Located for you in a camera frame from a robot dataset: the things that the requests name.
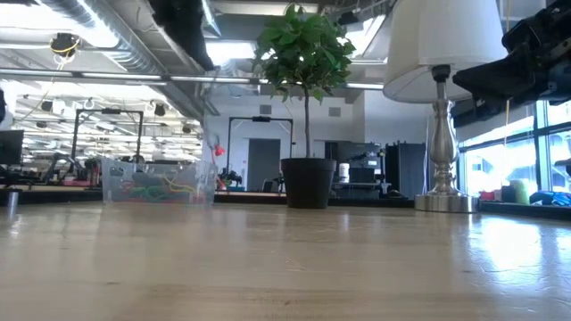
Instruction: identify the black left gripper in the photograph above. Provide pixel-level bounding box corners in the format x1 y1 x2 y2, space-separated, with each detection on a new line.
149 0 216 71

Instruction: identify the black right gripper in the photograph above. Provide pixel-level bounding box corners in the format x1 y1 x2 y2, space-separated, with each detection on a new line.
451 0 571 111

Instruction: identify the clear plastic bin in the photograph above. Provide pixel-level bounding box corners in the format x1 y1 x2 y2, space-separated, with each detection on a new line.
100 156 219 206

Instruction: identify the silver lamp with white shade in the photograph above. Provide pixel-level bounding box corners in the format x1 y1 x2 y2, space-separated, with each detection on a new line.
382 0 509 214

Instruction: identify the green cylindrical object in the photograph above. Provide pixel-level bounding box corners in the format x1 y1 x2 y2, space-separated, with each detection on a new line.
509 178 531 205

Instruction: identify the red desk lamp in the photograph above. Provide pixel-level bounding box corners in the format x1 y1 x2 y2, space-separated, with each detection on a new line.
210 142 229 192

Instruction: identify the black cabinet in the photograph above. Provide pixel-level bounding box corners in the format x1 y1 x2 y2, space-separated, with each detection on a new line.
385 141 429 200

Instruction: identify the blue crumpled object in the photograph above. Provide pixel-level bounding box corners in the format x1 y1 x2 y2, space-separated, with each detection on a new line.
528 190 571 208

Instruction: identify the long white light bar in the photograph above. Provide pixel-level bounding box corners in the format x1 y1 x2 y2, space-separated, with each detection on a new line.
0 67 264 86

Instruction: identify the grey door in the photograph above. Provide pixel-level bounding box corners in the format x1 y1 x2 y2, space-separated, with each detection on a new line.
246 137 282 193

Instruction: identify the small black background robot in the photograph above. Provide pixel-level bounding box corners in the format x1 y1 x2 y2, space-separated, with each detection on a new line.
217 168 244 188

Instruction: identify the black background robot station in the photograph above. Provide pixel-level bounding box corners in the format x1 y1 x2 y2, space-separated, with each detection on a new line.
324 141 387 201

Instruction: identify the green plant in black pot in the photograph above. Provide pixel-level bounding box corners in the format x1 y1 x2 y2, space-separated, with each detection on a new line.
252 2 358 210

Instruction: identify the black computer monitor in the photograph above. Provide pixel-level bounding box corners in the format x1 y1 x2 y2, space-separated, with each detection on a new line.
0 129 25 166

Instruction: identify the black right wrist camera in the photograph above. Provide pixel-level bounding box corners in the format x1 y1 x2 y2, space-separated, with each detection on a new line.
501 18 543 54

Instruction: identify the black metal station frame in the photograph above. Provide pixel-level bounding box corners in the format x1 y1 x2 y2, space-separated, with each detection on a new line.
66 108 145 179
226 115 295 182

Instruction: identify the hanging yellow cable reel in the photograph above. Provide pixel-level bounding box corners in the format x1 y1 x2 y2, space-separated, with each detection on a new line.
49 32 82 59

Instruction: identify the black aluminium table frame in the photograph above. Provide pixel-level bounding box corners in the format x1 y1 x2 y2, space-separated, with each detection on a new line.
0 185 571 222

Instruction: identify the small grey metal post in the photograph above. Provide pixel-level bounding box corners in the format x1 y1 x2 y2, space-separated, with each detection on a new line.
6 189 21 220

